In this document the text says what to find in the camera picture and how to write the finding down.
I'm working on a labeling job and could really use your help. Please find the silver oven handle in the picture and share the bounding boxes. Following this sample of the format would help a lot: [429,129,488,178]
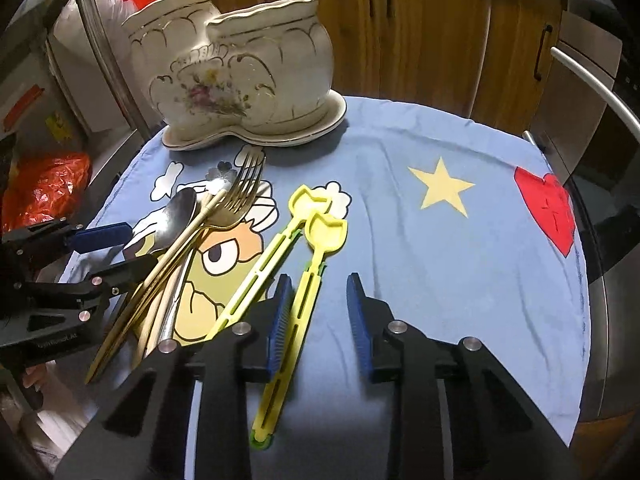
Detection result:
[550,46,640,136]

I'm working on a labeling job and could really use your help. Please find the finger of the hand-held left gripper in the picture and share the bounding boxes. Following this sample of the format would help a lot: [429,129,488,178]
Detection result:
[0,220,133,281]
[85,256,158,311]

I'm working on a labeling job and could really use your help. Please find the cream floral ceramic utensil holder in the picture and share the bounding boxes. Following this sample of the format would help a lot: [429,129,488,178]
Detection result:
[121,0,347,152]

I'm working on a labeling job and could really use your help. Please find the black cabinet handle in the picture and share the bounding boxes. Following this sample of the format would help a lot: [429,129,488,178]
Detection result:
[533,25,554,82]

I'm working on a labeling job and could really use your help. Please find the chrome metal tube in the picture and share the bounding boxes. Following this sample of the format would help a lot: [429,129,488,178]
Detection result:
[75,0,153,141]

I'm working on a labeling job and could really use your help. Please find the gold metal fork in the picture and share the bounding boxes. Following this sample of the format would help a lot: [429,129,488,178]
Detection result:
[85,147,266,383]

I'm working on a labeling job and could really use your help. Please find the silver metal spoon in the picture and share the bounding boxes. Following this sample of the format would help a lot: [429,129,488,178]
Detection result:
[150,187,201,348]

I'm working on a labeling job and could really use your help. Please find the thin gold utensil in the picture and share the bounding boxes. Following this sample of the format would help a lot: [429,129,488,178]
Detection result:
[132,187,228,368]

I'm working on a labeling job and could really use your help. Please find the wooden cabinet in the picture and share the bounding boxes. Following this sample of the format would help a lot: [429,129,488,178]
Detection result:
[210,0,568,123]

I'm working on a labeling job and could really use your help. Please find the yellow plastic tongs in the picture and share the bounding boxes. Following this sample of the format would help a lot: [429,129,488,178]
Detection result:
[205,183,348,448]

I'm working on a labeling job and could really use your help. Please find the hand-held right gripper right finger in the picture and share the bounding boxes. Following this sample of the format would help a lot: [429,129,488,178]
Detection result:
[346,272,583,480]

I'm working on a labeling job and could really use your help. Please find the blue cartoon printed cloth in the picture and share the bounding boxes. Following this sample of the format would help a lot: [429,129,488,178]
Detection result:
[60,92,591,448]

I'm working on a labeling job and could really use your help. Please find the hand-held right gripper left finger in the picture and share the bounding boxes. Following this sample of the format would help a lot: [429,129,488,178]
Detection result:
[55,274,296,480]

